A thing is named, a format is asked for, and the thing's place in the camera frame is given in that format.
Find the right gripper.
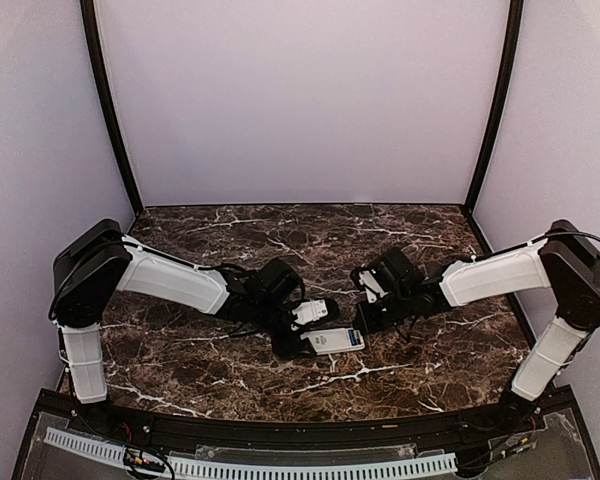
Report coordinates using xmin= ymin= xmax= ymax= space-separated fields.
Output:
xmin=352 ymin=288 xmax=413 ymax=337

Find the blue battery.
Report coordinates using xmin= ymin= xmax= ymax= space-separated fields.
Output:
xmin=347 ymin=328 xmax=365 ymax=349

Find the white remote control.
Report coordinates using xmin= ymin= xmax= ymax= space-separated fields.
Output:
xmin=300 ymin=328 xmax=365 ymax=355

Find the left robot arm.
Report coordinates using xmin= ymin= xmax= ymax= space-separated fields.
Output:
xmin=48 ymin=219 xmax=327 ymax=436

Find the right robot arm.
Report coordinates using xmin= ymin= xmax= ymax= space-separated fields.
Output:
xmin=351 ymin=220 xmax=600 ymax=434

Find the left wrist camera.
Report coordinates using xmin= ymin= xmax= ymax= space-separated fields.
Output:
xmin=291 ymin=298 xmax=340 ymax=330

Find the white cable duct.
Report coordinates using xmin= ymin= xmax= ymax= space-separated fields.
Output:
xmin=44 ymin=427 xmax=457 ymax=479

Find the black front rail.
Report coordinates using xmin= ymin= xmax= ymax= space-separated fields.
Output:
xmin=39 ymin=387 xmax=576 ymax=454

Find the right black frame post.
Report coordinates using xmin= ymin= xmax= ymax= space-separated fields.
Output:
xmin=463 ymin=0 xmax=524 ymax=217

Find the black frame post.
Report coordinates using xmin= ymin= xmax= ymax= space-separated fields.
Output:
xmin=79 ymin=0 xmax=144 ymax=217
xmin=463 ymin=0 xmax=524 ymax=217

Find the left black frame post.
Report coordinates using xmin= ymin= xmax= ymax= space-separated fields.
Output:
xmin=79 ymin=0 xmax=144 ymax=217

